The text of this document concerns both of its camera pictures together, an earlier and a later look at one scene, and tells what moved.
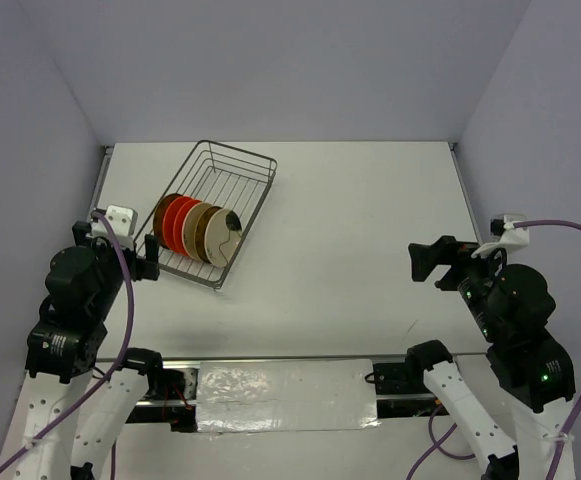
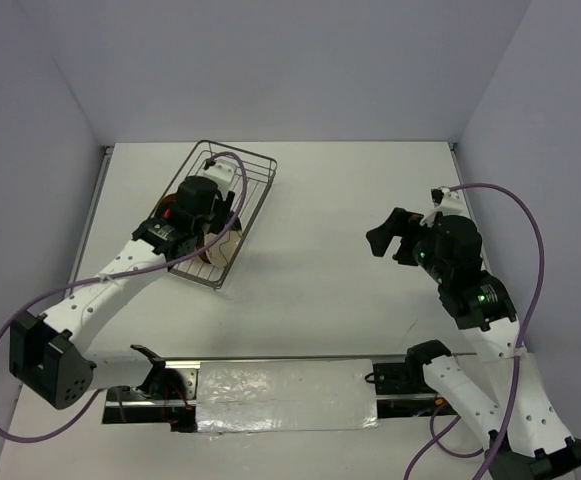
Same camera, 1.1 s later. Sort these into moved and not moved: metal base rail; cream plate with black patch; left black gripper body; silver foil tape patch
Moved: left black gripper body
Not moved: silver foil tape patch; metal base rail; cream plate with black patch
